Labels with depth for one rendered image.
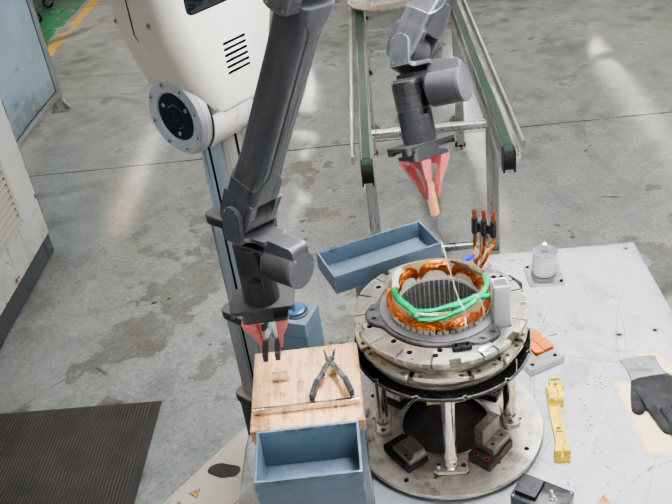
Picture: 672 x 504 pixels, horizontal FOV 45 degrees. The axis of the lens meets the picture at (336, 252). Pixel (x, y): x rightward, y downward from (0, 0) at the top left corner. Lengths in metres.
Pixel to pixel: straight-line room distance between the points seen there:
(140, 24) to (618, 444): 1.19
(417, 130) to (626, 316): 0.87
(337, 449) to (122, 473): 1.58
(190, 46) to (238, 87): 0.14
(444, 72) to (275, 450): 0.67
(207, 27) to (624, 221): 2.70
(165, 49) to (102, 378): 2.03
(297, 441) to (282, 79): 0.62
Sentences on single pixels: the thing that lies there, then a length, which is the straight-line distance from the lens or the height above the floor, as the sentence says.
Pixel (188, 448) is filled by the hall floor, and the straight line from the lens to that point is 2.92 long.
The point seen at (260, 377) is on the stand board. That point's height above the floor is 1.06.
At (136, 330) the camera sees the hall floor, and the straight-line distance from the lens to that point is 3.51.
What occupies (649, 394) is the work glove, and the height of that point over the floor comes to 0.80.
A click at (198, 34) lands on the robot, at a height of 1.59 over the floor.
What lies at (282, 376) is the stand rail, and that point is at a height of 1.08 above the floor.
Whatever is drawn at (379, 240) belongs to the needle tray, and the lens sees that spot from 1.81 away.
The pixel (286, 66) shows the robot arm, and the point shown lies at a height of 1.67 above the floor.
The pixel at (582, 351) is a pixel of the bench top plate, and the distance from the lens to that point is 1.92.
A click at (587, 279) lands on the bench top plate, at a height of 0.78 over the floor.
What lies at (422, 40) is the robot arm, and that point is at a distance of 1.37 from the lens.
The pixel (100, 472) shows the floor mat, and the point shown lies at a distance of 2.94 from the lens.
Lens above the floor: 2.02
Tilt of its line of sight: 33 degrees down
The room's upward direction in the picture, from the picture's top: 8 degrees counter-clockwise
